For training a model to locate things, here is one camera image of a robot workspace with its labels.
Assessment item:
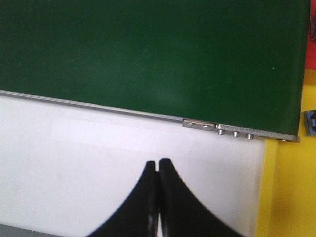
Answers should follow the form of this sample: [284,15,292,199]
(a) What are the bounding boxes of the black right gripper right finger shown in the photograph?
[158,158,241,237]

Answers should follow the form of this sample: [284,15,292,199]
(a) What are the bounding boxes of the yellow plastic tray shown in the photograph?
[254,69,316,237]

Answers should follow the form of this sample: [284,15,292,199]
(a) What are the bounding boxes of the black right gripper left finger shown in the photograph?
[91,161,159,237]

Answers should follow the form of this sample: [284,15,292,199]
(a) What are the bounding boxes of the red mushroom push button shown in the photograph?
[310,15,316,41]

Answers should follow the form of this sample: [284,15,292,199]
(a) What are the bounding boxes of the yellow mushroom push button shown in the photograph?
[303,110,316,136]

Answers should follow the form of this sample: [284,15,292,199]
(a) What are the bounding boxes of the green conveyor belt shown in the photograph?
[0,0,310,136]

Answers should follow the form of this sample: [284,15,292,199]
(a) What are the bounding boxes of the aluminium conveyor frame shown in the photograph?
[0,90,300,143]

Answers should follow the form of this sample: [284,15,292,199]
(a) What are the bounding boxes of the red plastic tray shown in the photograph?
[305,14,316,71]

